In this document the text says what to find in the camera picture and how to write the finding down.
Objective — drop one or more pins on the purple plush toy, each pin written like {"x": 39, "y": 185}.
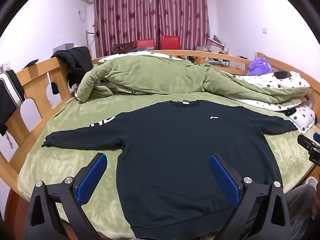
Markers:
{"x": 258, "y": 66}

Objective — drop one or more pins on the desk clutter pile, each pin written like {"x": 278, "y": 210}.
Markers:
{"x": 217, "y": 52}

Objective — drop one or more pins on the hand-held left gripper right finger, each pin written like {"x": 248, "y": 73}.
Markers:
{"x": 225, "y": 180}

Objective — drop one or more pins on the black jacket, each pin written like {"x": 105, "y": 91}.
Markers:
{"x": 75, "y": 60}

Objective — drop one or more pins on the black remote control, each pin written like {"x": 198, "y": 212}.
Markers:
{"x": 291, "y": 111}
{"x": 282, "y": 75}

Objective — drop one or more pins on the person's grey trouser leg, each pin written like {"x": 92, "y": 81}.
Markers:
{"x": 300, "y": 210}

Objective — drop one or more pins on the flat black object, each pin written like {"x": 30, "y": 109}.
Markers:
{"x": 30, "y": 63}

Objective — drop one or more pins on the red chair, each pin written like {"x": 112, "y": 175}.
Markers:
{"x": 145, "y": 43}
{"x": 170, "y": 42}

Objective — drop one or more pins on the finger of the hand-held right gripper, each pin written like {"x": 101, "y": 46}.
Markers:
{"x": 317, "y": 137}
{"x": 308, "y": 143}

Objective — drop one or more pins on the black white striped garment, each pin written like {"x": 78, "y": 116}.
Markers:
{"x": 10, "y": 92}

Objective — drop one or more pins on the wooden coat rack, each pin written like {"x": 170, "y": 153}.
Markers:
{"x": 96, "y": 40}

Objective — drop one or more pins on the red patterned curtain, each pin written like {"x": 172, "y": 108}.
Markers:
{"x": 140, "y": 12}

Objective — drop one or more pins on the green bed sheet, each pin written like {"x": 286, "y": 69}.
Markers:
{"x": 70, "y": 160}

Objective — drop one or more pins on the small black hanging pouch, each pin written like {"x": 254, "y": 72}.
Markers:
{"x": 54, "y": 88}

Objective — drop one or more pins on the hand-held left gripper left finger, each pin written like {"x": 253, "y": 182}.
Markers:
{"x": 91, "y": 177}

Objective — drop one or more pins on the white wall switch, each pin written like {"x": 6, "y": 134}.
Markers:
{"x": 265, "y": 30}

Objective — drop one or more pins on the dark wooden chair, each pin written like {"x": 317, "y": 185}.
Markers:
{"x": 123, "y": 48}

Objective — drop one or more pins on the green quilt with flower-print lining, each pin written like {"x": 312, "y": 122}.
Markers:
{"x": 155, "y": 75}

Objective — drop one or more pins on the white flower-print pillow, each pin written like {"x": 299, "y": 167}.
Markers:
{"x": 303, "y": 118}

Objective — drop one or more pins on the black sweatshirt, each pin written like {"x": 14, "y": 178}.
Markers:
{"x": 170, "y": 150}

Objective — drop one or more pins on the wooden bed frame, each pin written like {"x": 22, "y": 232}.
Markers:
{"x": 37, "y": 80}

